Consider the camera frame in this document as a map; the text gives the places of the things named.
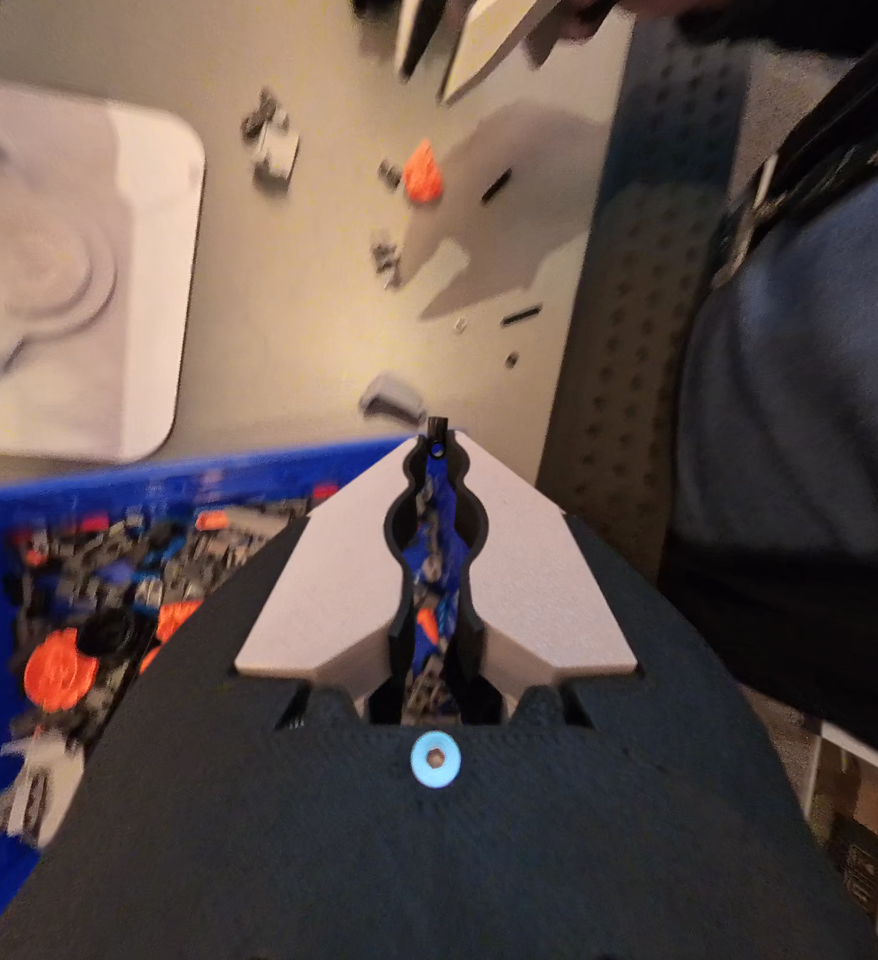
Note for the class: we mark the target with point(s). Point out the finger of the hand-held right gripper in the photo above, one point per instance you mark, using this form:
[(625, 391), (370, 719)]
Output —
[(491, 38), (414, 30)]

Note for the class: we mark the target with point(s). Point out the person's jeans leg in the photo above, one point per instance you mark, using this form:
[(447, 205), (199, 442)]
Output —
[(799, 450)]

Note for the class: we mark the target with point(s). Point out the small grey brick connector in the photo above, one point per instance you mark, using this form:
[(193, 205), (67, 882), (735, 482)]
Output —
[(388, 174)]

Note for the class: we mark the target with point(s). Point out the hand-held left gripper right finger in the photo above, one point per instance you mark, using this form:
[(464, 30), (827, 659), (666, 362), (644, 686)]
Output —
[(551, 600)]

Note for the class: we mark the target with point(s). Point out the black axle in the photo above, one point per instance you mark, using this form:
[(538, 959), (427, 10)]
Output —
[(496, 186)]

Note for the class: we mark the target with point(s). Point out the light grey flat brick panel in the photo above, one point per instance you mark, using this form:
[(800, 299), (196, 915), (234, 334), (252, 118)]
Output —
[(391, 396)]

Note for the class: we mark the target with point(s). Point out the light grey curved brick panel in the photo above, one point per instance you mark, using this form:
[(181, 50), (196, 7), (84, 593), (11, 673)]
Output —
[(274, 147)]

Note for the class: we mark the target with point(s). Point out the black pin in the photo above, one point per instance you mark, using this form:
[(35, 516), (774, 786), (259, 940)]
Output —
[(436, 431), (521, 315)]

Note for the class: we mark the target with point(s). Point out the white book stand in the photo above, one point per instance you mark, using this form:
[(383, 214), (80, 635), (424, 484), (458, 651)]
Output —
[(64, 270)]

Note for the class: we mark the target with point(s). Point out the grey track link piece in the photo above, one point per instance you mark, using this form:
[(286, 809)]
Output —
[(387, 258)]

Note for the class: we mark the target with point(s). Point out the pile of small brick parts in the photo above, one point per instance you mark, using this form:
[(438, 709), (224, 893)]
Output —
[(109, 585)]

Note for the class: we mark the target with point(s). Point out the orange brick panel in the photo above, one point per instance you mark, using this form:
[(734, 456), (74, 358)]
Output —
[(421, 174)]

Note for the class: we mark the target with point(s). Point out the black perforated armrest pad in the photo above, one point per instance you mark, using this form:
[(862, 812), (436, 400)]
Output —
[(634, 300)]

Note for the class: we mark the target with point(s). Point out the grey brick beam with holes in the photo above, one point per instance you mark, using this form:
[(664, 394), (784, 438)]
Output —
[(259, 113)]

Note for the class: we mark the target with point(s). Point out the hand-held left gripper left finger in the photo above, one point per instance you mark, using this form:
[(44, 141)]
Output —
[(327, 600)]

